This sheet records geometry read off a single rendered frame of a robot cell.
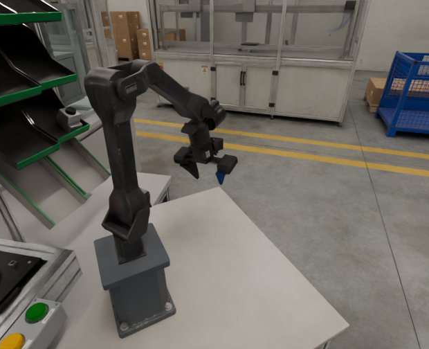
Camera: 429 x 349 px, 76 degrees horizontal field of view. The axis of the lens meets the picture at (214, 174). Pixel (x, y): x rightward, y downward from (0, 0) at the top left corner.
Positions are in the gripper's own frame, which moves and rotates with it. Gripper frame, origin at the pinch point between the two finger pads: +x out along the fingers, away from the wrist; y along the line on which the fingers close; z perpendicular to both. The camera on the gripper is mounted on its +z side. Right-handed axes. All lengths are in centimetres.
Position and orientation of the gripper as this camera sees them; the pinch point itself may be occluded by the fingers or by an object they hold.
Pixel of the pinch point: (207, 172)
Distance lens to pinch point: 83.6
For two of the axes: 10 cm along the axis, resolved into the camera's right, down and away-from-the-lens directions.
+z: 4.5, -6.4, 6.2
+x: 1.5, 7.4, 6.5
